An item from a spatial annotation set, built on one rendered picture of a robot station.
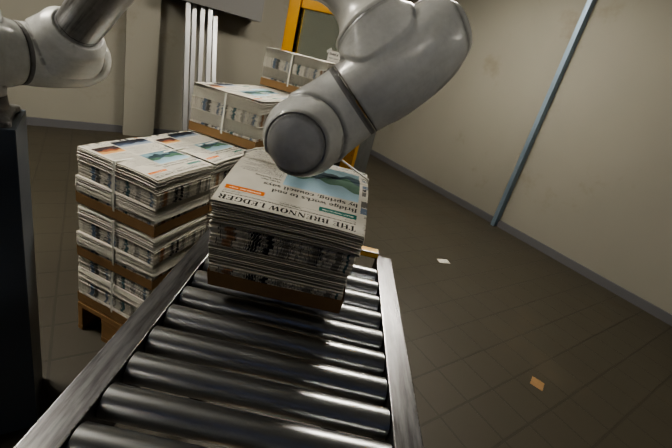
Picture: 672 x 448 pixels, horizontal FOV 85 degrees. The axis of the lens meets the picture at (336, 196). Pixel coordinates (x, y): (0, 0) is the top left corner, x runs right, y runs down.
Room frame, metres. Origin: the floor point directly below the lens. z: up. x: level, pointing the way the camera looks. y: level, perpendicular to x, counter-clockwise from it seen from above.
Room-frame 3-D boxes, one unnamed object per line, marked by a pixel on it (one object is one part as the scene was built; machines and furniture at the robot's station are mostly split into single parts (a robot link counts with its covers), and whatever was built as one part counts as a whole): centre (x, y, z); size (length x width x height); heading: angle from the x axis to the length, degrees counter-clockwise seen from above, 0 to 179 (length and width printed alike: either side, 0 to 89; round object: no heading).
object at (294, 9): (2.91, 0.61, 0.93); 0.09 x 0.09 x 1.85; 74
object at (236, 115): (1.83, 0.57, 0.95); 0.38 x 0.29 x 0.23; 76
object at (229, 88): (1.83, 0.57, 1.06); 0.37 x 0.29 x 0.01; 76
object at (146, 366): (0.46, 0.04, 0.77); 0.47 x 0.05 x 0.05; 92
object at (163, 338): (0.52, 0.04, 0.77); 0.47 x 0.05 x 0.05; 92
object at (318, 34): (2.84, 0.29, 1.28); 0.57 x 0.01 x 0.65; 74
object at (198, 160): (1.70, 0.61, 0.42); 1.17 x 0.39 x 0.83; 164
